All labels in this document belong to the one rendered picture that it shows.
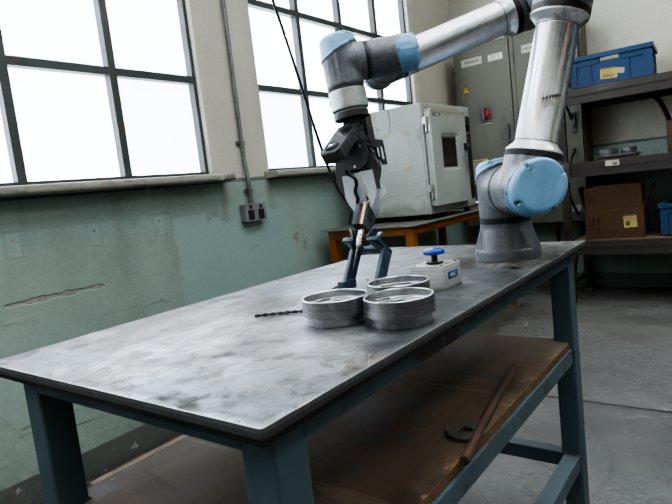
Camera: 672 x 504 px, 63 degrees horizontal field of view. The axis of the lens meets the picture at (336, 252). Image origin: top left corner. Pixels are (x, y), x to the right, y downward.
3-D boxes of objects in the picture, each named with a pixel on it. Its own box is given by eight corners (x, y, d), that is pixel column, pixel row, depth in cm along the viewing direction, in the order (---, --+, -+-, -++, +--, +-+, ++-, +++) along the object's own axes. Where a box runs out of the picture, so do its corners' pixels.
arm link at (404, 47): (405, 40, 118) (355, 50, 118) (417, 24, 107) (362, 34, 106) (412, 77, 119) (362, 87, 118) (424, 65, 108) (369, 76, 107)
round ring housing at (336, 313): (381, 320, 84) (378, 294, 83) (315, 334, 80) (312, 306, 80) (356, 309, 93) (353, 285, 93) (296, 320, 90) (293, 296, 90)
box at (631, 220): (657, 237, 368) (654, 181, 364) (578, 240, 394) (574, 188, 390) (659, 230, 401) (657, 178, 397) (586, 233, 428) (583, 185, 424)
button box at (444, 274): (446, 290, 100) (443, 264, 100) (412, 290, 104) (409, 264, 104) (464, 281, 107) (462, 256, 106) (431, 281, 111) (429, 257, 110)
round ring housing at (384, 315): (451, 320, 79) (448, 292, 78) (386, 336, 75) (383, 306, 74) (413, 309, 88) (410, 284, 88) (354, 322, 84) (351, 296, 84)
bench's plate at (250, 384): (264, 450, 49) (261, 429, 49) (-11, 375, 86) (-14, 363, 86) (586, 248, 144) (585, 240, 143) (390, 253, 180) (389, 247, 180)
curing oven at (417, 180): (443, 219, 303) (431, 99, 296) (353, 225, 340) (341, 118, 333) (486, 208, 352) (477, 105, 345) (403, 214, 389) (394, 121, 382)
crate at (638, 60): (659, 81, 388) (657, 49, 385) (654, 75, 357) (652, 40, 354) (579, 95, 417) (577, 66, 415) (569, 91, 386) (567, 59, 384)
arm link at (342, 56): (360, 24, 106) (317, 32, 106) (371, 81, 107) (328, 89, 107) (356, 39, 114) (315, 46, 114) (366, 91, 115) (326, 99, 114)
